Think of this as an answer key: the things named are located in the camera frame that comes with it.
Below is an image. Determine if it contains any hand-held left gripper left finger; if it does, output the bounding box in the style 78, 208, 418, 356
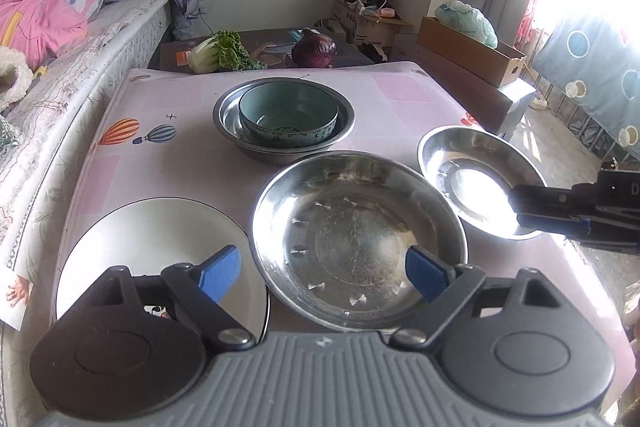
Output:
87, 245, 257, 350

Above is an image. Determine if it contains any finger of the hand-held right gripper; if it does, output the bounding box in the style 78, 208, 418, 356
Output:
516, 215, 591, 237
510, 184, 601, 216

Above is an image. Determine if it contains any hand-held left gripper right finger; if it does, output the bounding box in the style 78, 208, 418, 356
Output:
390, 246, 563, 350

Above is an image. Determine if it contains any large stainless steel plate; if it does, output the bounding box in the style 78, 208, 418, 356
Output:
248, 150, 468, 333

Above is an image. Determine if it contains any white printed ceramic plate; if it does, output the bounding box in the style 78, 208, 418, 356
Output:
56, 198, 271, 343

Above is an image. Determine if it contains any small stainless steel bowl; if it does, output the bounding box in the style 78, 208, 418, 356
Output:
220, 83, 348, 152

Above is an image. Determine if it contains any teal ceramic bowl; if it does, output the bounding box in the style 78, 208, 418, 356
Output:
238, 82, 339, 148

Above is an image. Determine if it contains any metal drying rack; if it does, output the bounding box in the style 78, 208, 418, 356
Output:
542, 77, 626, 158

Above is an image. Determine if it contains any blue quilt with circles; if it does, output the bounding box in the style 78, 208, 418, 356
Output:
532, 14, 640, 152

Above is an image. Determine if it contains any long brown cardboard box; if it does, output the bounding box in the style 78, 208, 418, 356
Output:
417, 16, 528, 88

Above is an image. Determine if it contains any pink printed tablecloth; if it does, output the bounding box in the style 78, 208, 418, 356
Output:
52, 61, 638, 413

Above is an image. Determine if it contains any pink floral clothing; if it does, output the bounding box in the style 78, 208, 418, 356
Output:
517, 0, 543, 42

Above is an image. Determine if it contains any pale green plastic bag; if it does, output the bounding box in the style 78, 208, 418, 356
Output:
435, 1, 499, 49

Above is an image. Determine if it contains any printed paper card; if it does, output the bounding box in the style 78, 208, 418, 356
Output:
0, 264, 34, 333

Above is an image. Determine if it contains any napa cabbage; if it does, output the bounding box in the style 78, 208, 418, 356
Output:
187, 31, 268, 75

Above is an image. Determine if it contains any purple cabbage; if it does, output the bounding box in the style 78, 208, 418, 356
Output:
291, 31, 338, 68

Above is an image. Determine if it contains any open white cardboard box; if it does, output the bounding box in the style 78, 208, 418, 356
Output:
320, 0, 416, 50

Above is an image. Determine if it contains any white quilted mattress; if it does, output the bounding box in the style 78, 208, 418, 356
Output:
0, 0, 173, 427

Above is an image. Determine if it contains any green patterned pillow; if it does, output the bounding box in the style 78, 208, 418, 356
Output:
0, 113, 20, 154

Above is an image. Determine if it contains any white fluffy cloth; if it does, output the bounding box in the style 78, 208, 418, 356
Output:
0, 47, 33, 112

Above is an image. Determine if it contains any pink blanket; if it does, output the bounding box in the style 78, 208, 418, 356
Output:
0, 0, 103, 70

